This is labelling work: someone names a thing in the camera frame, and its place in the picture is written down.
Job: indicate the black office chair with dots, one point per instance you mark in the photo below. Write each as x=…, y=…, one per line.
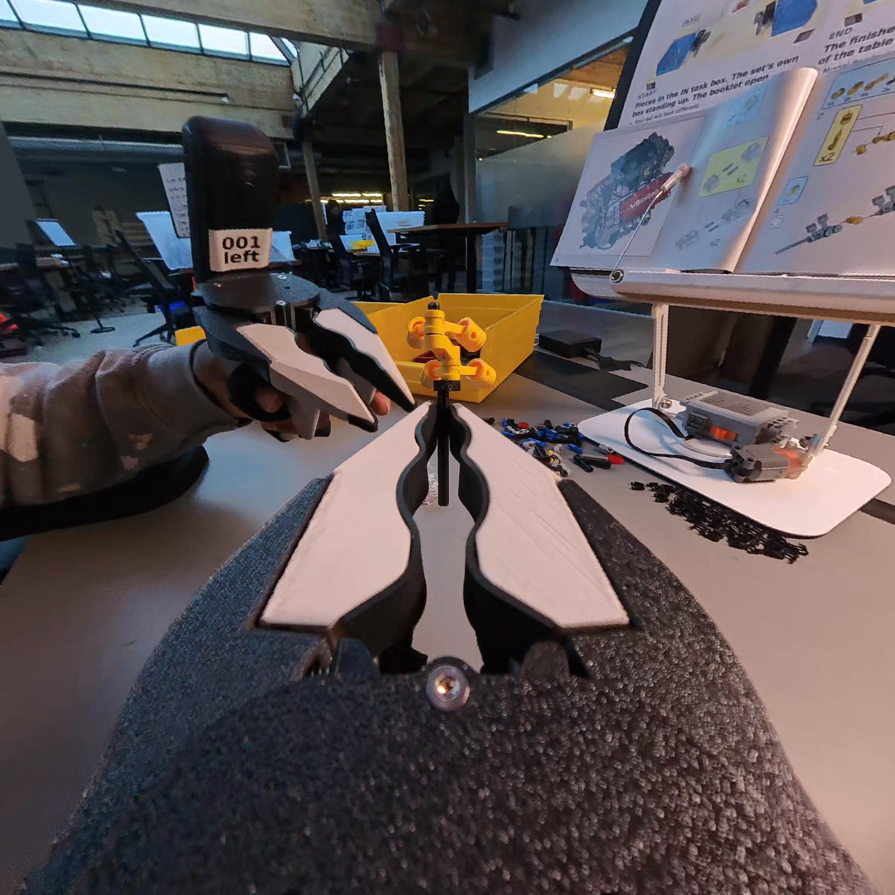
x=384, y=252

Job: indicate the stack of grey crates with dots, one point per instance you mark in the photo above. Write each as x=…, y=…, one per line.
x=517, y=266

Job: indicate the grey toy motor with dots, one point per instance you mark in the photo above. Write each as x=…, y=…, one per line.
x=762, y=465

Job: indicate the yellow plastic bin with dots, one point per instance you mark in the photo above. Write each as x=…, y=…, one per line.
x=517, y=335
x=189, y=337

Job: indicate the instruction booklet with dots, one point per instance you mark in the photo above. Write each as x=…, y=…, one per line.
x=804, y=210

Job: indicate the black power adapter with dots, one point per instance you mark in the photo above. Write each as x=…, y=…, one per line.
x=570, y=342

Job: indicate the pile of black pins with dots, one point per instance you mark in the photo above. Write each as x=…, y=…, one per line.
x=727, y=521

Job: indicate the white book stand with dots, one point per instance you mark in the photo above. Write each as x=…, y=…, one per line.
x=825, y=503

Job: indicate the printed task sheet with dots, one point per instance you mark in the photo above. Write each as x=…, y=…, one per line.
x=734, y=49

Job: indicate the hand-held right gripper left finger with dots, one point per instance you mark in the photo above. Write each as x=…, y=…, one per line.
x=342, y=552

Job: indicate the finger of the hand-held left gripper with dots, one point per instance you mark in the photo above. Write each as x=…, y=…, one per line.
x=370, y=356
x=307, y=377

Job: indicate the wooden table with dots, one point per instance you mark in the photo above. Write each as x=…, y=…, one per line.
x=447, y=227

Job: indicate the person's left forearm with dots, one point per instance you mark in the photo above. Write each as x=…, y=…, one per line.
x=84, y=419

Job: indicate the pile of mixed small bricks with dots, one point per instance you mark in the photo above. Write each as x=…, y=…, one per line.
x=552, y=437

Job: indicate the grey battery box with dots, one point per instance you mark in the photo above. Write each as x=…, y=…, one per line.
x=734, y=409

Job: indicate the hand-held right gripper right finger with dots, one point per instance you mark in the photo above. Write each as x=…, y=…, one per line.
x=545, y=552

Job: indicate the grey desk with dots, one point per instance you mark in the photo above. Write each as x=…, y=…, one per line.
x=769, y=629

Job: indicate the black axle with yellow pistons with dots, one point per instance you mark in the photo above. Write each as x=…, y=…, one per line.
x=440, y=335

